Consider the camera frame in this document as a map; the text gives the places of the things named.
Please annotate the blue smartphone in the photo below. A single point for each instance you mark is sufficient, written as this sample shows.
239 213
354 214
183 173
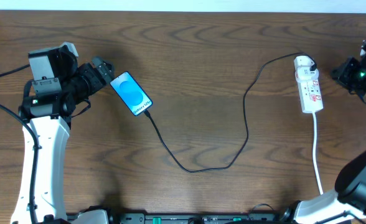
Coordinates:
131 93

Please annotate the white power strip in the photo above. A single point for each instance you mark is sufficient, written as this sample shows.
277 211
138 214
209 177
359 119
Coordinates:
309 90

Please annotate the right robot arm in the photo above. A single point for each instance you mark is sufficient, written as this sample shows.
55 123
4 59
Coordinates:
347 201

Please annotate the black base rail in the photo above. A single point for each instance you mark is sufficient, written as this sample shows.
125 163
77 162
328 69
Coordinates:
100 216

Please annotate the white USB charger adapter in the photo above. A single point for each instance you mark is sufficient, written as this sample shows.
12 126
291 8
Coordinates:
304 65

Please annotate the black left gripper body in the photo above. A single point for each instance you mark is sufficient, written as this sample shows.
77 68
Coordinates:
100 73

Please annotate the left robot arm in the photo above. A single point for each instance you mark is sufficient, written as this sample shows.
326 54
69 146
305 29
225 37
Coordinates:
59 84

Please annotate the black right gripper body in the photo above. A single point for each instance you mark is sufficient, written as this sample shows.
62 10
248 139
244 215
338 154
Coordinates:
342 72

